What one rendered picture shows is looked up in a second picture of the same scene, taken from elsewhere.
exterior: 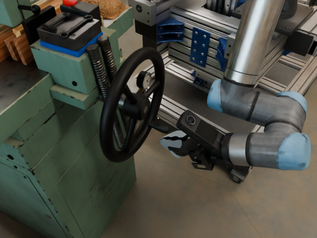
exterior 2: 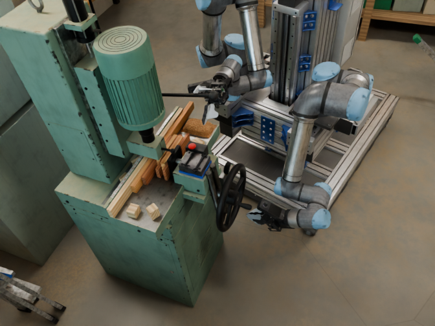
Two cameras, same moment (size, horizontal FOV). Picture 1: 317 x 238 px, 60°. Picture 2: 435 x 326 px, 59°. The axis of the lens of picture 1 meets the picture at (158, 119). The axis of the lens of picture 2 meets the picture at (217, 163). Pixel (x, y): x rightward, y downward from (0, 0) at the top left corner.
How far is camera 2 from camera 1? 0.92 m
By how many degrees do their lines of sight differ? 1
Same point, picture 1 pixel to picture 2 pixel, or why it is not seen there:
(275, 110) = (311, 195)
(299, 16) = not seen: hidden behind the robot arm
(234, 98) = (289, 189)
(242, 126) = not seen: hidden behind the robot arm
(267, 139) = (307, 213)
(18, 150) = (169, 230)
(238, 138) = (292, 213)
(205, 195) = (283, 249)
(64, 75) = (191, 186)
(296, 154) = (320, 221)
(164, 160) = (246, 222)
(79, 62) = (203, 182)
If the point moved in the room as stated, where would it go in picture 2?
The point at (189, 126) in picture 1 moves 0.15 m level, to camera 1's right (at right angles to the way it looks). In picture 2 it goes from (265, 208) to (303, 205)
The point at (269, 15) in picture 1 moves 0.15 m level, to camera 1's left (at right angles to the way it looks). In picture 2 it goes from (301, 147) to (262, 151)
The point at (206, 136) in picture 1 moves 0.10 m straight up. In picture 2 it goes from (274, 213) to (276, 198)
